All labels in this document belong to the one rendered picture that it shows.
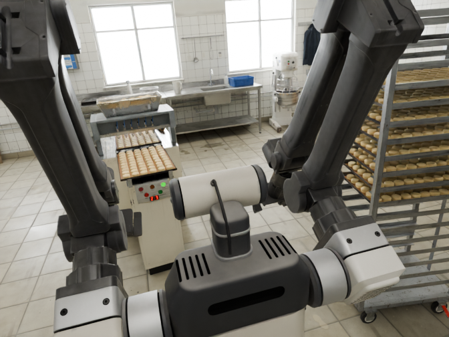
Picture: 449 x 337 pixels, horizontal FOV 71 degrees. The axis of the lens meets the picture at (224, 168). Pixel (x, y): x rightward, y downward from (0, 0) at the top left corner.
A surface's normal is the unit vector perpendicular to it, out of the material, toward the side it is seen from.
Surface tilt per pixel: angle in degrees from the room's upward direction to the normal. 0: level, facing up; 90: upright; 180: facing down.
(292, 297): 90
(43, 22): 47
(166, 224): 90
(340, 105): 91
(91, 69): 90
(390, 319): 0
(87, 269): 30
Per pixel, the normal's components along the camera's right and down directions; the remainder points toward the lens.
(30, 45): 0.16, -0.36
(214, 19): 0.26, 0.37
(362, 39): -0.96, 0.16
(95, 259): 0.29, -0.63
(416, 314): -0.07, -0.91
